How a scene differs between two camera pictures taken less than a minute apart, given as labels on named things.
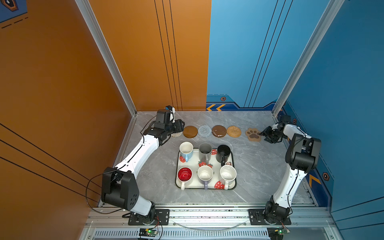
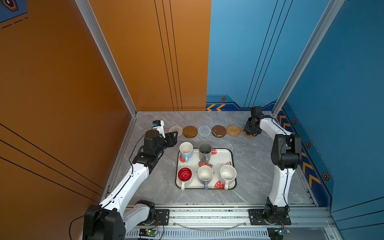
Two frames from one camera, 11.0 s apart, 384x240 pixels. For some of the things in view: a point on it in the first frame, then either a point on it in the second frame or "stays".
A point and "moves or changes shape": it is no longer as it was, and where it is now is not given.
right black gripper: [266, 131] -> [247, 128]
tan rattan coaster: [233, 131] stays
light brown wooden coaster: [190, 131] stays
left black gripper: [179, 127] -> [169, 138]
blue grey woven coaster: [204, 131] stays
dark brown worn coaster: [219, 131] stays
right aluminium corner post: [326, 22] stays
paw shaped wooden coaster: [253, 134] moves or changes shape
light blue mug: [186, 150] stays
